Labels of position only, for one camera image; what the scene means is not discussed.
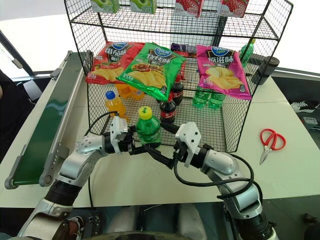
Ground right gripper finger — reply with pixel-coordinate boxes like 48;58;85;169
152;152;174;169
143;144;176;162

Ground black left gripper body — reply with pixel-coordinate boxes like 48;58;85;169
118;131;136;156

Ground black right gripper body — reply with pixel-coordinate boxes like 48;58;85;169
172;141;190;169

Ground green soda bottle yellow cap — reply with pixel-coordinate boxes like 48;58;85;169
135;105;162;148

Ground green conveyor belt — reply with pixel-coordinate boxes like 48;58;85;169
4;49;92;190

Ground orange juice bottle blue cap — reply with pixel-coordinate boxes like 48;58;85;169
104;90;130;121

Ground cola bottle red label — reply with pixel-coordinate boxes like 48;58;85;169
159;93;177;125
171;74;185;106

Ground green potato chips bag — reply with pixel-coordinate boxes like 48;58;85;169
116;42;187;102

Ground light grey rounded shape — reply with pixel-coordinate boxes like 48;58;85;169
176;203;209;240

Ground red potato chips bag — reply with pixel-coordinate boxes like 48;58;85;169
85;41;146;86

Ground pink potato chips bag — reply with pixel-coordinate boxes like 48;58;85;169
195;44;253;101

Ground purple snack package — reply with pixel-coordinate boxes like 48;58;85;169
170;42;198;59

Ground red and black shoe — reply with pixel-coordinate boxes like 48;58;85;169
65;215;85;240

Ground black tumbler cup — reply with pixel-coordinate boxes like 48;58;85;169
250;55;280;86

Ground person in black clothes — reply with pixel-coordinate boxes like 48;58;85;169
0;69;35;162

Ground green milk carton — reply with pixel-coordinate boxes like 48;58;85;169
90;0;121;14
129;0;158;14

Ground black mat white print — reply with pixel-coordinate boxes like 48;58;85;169
271;74;320;131

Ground strawberry milk carton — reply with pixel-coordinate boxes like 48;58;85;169
219;0;250;19
174;0;205;18

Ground black diagonal bar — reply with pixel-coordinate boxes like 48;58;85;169
0;29;35;76

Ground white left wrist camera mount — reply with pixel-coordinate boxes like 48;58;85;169
109;115;130;154

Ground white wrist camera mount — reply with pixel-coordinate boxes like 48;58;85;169
174;122;202;168
109;115;130;154

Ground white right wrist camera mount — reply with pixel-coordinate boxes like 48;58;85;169
174;122;202;168

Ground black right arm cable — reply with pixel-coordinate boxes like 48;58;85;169
172;147;264;201

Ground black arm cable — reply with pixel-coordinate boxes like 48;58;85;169
83;110;119;209
172;147;264;201

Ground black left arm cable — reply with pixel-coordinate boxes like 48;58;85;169
83;110;119;209

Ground red handled scissors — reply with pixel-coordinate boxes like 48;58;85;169
259;128;287;166

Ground black wire rack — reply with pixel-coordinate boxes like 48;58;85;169
63;0;294;154

